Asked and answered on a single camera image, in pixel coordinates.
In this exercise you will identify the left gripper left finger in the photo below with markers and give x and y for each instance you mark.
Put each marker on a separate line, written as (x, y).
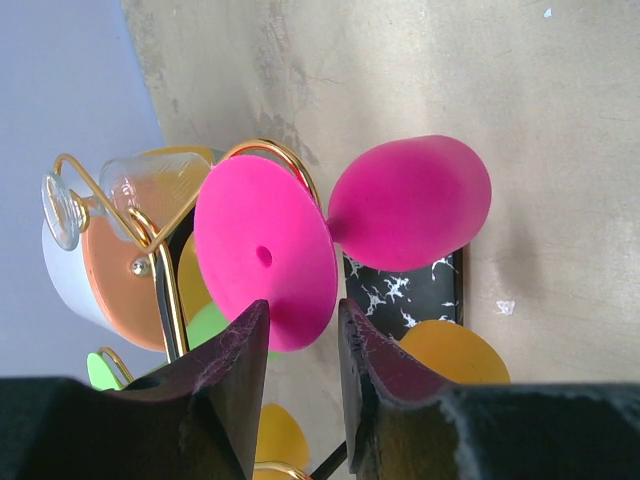
(197, 418)

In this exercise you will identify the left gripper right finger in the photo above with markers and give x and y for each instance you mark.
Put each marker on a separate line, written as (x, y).
(391, 428)

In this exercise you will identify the green wine glass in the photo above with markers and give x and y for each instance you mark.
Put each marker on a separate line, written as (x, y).
(107, 371)

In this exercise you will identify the orange wine glass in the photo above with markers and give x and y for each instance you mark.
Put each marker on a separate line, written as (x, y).
(280, 438)
(455, 352)

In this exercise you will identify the pink wine glass front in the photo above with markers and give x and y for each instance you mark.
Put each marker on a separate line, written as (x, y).
(260, 234)

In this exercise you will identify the clear wine glass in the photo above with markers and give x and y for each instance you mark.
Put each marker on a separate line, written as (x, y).
(144, 197)

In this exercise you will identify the white round drawer cabinet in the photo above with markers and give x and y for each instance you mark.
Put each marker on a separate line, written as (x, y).
(109, 281)

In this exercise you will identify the gold wire wine glass rack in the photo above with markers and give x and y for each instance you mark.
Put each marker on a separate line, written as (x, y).
(393, 302)

